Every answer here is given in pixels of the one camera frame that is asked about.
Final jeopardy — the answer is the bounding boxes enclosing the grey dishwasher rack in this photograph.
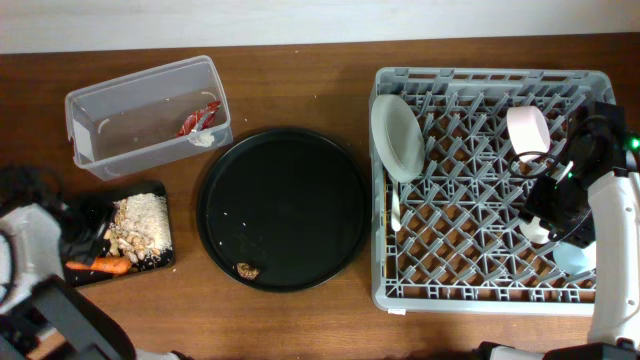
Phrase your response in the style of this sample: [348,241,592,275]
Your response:
[371,67,615,316]

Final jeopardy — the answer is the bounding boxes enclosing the orange carrot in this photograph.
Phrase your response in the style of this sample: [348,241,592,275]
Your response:
[65,257,132,275]

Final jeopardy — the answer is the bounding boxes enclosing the clear plastic bin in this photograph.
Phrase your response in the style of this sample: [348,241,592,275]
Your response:
[65,55,233,181]

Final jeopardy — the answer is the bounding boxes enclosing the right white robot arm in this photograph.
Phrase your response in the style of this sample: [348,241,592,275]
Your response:
[525,102,639,360]

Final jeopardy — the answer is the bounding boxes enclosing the round black tray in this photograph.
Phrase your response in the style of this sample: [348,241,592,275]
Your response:
[196,128,371,293]

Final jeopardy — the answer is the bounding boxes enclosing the black rectangular tray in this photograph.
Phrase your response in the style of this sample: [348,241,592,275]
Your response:
[63,181,174,287]

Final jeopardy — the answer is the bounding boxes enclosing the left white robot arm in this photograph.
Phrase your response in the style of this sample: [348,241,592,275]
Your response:
[1,165,182,360]

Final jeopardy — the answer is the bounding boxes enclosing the white plastic fork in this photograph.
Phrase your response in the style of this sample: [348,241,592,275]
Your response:
[390,178,402,232]

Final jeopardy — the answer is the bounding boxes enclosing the small white cup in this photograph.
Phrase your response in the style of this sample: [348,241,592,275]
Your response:
[519,217,550,245]

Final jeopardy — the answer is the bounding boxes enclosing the rice and food scraps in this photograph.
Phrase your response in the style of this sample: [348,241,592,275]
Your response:
[104,193,173,265]

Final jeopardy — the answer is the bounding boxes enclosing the white napkin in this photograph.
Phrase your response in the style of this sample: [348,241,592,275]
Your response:
[189,131,215,148]

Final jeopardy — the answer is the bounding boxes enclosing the brown walnut shell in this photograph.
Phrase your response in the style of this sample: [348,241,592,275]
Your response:
[236,263,260,281]

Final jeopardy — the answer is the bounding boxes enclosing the red snack wrapper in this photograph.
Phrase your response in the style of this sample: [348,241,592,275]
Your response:
[176,101,221,137]

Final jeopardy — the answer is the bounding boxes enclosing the light blue plastic cup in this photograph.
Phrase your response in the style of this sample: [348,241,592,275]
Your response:
[552,242,596,275]

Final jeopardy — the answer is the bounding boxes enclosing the grey plate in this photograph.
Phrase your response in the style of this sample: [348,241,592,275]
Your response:
[370,94,425,183]

